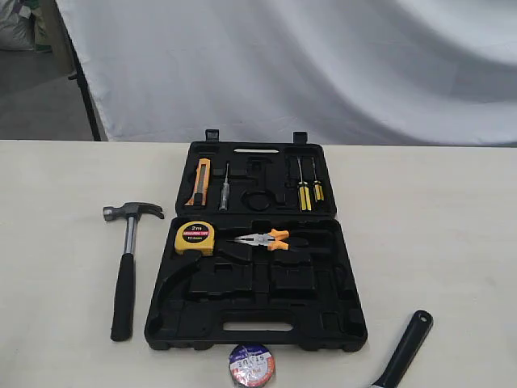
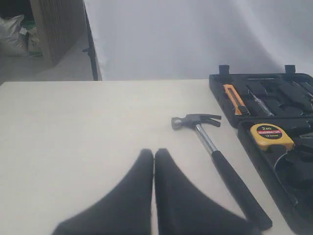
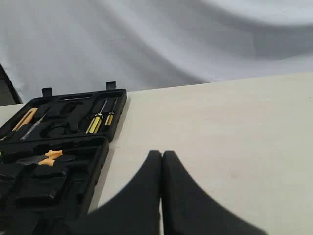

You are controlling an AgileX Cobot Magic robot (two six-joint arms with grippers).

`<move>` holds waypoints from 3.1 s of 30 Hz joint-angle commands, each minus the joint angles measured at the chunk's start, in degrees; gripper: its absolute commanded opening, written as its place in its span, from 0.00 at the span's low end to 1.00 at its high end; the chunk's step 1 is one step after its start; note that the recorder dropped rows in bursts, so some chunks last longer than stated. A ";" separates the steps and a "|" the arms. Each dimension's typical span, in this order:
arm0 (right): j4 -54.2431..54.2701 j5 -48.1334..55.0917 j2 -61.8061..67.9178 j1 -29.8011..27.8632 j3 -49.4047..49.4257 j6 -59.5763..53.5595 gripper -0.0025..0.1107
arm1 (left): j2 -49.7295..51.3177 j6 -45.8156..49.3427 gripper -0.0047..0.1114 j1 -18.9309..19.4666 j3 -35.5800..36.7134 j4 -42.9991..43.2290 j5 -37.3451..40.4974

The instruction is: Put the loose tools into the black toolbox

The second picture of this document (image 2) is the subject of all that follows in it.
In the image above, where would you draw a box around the black plastic tool case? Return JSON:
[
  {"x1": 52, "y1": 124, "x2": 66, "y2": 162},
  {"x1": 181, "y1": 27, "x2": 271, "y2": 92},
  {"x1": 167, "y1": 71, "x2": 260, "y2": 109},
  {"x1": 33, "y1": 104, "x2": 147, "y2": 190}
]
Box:
[{"x1": 209, "y1": 65, "x2": 313, "y2": 235}]

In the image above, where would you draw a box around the white backdrop cloth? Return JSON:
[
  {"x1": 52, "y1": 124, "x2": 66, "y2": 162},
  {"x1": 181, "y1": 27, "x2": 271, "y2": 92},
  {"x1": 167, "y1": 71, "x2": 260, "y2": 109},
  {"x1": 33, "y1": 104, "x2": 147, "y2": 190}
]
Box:
[{"x1": 85, "y1": 0, "x2": 313, "y2": 80}]

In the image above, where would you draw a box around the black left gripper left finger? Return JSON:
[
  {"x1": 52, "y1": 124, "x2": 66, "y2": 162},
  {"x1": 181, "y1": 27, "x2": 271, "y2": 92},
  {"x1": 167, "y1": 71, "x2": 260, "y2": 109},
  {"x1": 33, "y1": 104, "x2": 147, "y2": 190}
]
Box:
[{"x1": 53, "y1": 149, "x2": 154, "y2": 235}]

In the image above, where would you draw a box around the orange utility knife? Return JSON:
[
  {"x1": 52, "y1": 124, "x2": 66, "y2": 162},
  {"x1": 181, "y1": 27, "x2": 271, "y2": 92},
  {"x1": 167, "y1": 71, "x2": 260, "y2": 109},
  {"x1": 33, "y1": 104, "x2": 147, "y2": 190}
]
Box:
[{"x1": 223, "y1": 84, "x2": 250, "y2": 116}]

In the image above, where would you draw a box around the yellow tape measure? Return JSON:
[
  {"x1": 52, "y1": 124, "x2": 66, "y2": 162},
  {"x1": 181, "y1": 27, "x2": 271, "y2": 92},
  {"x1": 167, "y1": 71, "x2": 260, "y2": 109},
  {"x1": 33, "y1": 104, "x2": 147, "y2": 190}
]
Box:
[{"x1": 250, "y1": 123, "x2": 295, "y2": 151}]

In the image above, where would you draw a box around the steel claw hammer black grip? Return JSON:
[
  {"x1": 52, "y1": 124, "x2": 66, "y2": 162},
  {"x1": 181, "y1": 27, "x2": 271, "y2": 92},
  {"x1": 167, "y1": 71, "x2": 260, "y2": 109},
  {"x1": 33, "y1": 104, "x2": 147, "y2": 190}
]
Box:
[{"x1": 171, "y1": 114, "x2": 272, "y2": 231}]

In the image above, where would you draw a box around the clear tester screwdriver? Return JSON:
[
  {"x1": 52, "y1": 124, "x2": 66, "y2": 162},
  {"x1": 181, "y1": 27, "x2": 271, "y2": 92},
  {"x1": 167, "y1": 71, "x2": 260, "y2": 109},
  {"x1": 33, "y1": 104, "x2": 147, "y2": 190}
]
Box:
[{"x1": 248, "y1": 90, "x2": 274, "y2": 117}]

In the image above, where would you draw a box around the white plastic sack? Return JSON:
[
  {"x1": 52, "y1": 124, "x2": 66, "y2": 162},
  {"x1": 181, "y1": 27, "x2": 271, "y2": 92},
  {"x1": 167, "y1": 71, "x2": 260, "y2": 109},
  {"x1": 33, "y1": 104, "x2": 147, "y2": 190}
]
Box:
[{"x1": 0, "y1": 15, "x2": 28, "y2": 56}]

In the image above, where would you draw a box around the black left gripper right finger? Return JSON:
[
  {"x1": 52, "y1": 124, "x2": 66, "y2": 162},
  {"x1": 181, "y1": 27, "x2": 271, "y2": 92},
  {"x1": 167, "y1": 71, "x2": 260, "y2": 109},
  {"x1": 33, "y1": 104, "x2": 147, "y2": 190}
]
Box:
[{"x1": 155, "y1": 149, "x2": 260, "y2": 235}]

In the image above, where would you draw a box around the black backdrop stand pole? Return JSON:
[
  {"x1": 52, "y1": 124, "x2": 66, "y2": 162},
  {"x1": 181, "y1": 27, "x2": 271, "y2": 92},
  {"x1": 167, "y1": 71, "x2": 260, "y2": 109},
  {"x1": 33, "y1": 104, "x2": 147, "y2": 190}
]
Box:
[{"x1": 83, "y1": 1, "x2": 99, "y2": 81}]

